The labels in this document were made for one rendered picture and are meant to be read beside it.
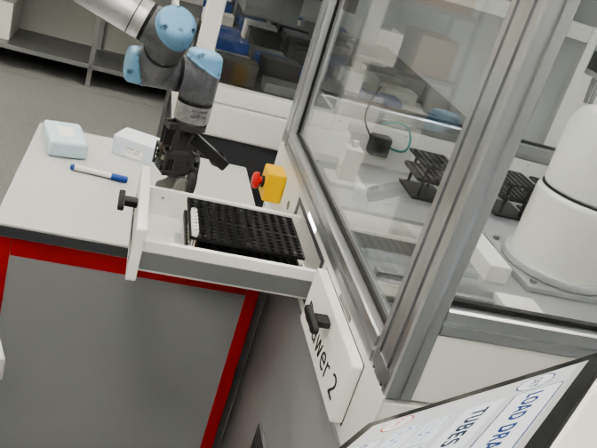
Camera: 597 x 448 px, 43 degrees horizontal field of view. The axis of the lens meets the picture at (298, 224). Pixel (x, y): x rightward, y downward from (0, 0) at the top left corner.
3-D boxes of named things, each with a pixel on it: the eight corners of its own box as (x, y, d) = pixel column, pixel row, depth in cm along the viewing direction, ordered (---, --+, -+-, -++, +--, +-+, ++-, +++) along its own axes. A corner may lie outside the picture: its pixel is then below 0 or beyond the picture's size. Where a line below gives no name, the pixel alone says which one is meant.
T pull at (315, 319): (310, 335, 118) (313, 328, 117) (303, 309, 124) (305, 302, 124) (331, 339, 119) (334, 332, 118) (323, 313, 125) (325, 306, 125)
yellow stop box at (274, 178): (258, 200, 177) (266, 172, 175) (255, 188, 184) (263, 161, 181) (279, 204, 179) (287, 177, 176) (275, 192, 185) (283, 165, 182)
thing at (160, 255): (137, 270, 133) (144, 241, 131) (141, 210, 156) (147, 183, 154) (347, 308, 144) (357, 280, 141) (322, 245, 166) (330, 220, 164)
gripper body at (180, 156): (150, 164, 165) (162, 112, 160) (187, 167, 169) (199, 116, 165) (161, 179, 159) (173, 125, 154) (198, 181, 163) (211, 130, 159)
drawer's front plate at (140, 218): (124, 281, 132) (137, 226, 128) (131, 212, 158) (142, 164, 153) (134, 283, 132) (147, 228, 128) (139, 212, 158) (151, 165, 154)
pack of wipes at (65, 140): (86, 161, 189) (89, 144, 188) (46, 156, 185) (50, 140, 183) (78, 139, 202) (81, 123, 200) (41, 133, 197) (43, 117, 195)
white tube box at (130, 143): (110, 152, 199) (114, 133, 197) (123, 144, 207) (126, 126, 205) (155, 167, 199) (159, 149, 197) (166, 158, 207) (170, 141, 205)
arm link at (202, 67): (181, 42, 155) (220, 50, 159) (170, 92, 160) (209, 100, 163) (189, 52, 149) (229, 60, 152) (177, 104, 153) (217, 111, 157)
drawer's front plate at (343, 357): (330, 424, 112) (353, 364, 108) (299, 317, 138) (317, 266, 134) (340, 425, 113) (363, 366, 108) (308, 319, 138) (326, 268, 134)
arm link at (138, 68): (135, 26, 145) (190, 38, 149) (122, 55, 154) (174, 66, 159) (133, 62, 142) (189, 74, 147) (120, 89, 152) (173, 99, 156)
